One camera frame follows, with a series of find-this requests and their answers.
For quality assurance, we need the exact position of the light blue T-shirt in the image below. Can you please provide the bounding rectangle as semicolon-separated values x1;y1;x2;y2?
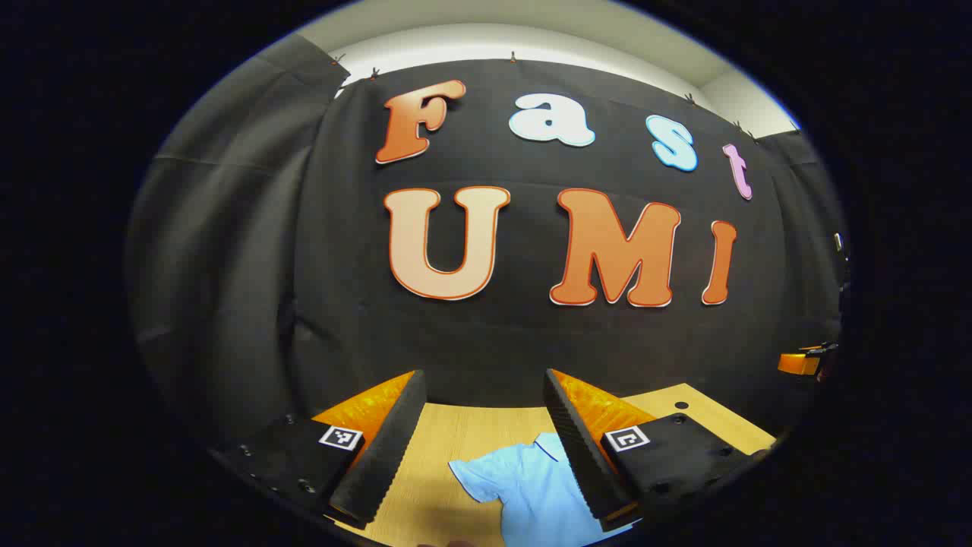
448;433;633;547

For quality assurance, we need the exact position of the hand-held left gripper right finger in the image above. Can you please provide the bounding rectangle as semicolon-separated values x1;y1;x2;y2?
543;368;772;533

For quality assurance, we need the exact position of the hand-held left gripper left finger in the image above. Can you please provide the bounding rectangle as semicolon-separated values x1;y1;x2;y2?
209;370;428;530

